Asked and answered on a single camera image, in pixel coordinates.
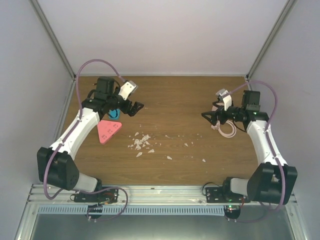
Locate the pink round socket hub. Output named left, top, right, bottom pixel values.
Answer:
left=211, top=104, right=224, bottom=113

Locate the grey slotted cable duct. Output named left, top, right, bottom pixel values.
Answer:
left=37, top=204, right=225, bottom=217

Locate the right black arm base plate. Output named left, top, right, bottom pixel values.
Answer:
left=201, top=182, right=251, bottom=204

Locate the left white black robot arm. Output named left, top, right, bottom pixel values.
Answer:
left=36, top=76, right=144, bottom=202

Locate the pink power strip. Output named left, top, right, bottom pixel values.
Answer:
left=97, top=120, right=122, bottom=145

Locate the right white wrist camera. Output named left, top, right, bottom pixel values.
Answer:
left=215, top=88, right=233, bottom=111

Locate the aluminium front rail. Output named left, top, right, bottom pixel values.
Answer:
left=26, top=183, right=298, bottom=206

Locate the light blue plug adapter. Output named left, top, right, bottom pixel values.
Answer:
left=108, top=109, right=120, bottom=120

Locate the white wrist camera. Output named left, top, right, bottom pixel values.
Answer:
left=215, top=88, right=233, bottom=111
left=118, top=80, right=138, bottom=100

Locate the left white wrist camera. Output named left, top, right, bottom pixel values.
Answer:
left=118, top=80, right=138, bottom=100

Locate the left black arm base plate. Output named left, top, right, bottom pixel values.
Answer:
left=70, top=189, right=119, bottom=204

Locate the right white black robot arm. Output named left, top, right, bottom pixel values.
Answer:
left=201, top=89, right=298, bottom=205

